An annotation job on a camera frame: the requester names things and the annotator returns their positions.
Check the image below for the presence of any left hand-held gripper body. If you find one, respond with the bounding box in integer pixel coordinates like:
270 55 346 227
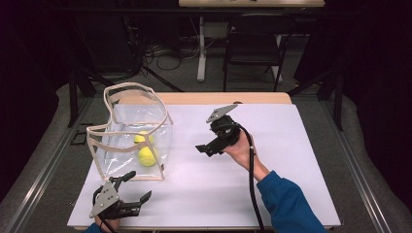
89 179 144 221

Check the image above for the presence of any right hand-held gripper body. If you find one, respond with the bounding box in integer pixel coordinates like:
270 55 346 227
205 103 242 156

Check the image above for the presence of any yellow tennis ball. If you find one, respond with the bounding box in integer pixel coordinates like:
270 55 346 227
137 146 159 168
133 130 155 145

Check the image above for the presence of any clear plastic bag beige trim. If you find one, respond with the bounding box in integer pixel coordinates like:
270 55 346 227
86 81 174 182

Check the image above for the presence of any person's right hand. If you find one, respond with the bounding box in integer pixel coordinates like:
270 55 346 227
222 129 264 173

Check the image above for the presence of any person's left hand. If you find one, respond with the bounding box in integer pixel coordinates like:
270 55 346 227
93 216 120 233

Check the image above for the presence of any black folding chair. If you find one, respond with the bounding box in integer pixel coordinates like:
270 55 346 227
223 13 297 93

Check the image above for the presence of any black metal stand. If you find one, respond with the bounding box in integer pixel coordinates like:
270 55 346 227
286 69 344 132
66 69 98 128

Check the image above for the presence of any white desk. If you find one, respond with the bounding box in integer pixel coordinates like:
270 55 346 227
178 0 326 83

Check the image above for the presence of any dark curtain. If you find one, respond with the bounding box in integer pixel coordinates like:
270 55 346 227
0 0 71 202
324 0 412 212

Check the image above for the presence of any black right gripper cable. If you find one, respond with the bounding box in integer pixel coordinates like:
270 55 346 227
226 122 266 232

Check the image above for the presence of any black floor frame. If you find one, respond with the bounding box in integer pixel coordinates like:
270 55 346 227
70 122 95 147

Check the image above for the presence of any grey metal rail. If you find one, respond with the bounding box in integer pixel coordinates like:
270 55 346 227
6 96 95 233
319 95 393 233

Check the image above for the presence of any bundle of floor cables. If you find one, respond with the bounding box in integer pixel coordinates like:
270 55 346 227
144 42 202 72

